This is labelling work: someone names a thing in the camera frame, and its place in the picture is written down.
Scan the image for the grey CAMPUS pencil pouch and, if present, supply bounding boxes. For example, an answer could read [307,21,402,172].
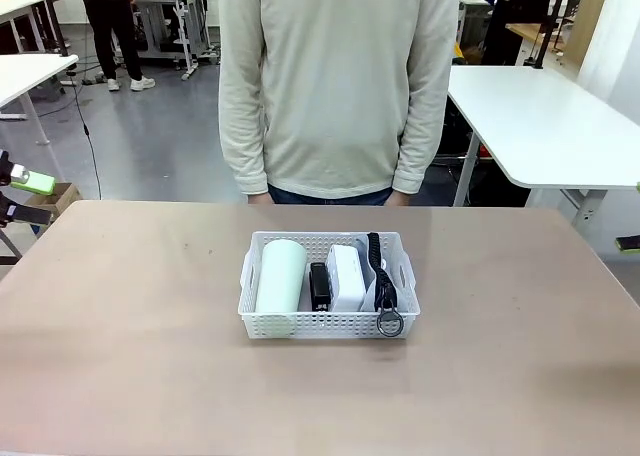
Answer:
[356,231,404,338]

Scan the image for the pale green plastic cup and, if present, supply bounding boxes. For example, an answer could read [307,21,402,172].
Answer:
[254,239,308,338]

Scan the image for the white rectangular power strip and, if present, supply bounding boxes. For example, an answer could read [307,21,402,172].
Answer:
[326,243,367,313]

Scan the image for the black stapler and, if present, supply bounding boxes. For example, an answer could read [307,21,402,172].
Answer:
[308,261,333,313]

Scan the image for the person's left forearm beige sleeve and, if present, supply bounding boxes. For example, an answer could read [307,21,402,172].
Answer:
[391,70,449,195]

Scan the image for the person's right forearm beige sleeve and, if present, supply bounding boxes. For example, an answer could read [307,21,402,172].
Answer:
[217,65,272,198]

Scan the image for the white perforated plastic basket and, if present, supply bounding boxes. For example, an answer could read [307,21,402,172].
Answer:
[236,230,422,342]

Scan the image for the small open cardboard box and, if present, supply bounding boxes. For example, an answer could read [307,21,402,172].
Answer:
[23,181,84,223]

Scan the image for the white table grey leg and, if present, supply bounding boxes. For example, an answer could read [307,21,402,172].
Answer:
[0,53,81,178]

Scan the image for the large white table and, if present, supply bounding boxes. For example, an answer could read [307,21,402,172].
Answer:
[446,64,640,228]

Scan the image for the bystander in black trousers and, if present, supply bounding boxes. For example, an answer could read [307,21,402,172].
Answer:
[76,0,157,93]

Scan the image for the black pole stand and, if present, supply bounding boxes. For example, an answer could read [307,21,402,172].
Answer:
[40,0,72,58]

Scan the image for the tall brown cardboard box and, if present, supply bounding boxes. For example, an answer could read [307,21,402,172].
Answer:
[564,0,609,68]

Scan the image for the white background desk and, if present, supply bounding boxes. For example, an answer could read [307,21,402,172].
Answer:
[0,0,65,53]

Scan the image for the wooden top background table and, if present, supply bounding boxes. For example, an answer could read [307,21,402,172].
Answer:
[504,20,587,68]

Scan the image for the bystander in dark clothes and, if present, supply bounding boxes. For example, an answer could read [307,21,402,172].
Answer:
[481,0,552,68]

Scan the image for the person in beige sweater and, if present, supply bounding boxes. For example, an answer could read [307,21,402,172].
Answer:
[217,0,461,208]

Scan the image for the thin black floor cable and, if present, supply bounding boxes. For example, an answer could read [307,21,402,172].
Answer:
[71,74,104,201]

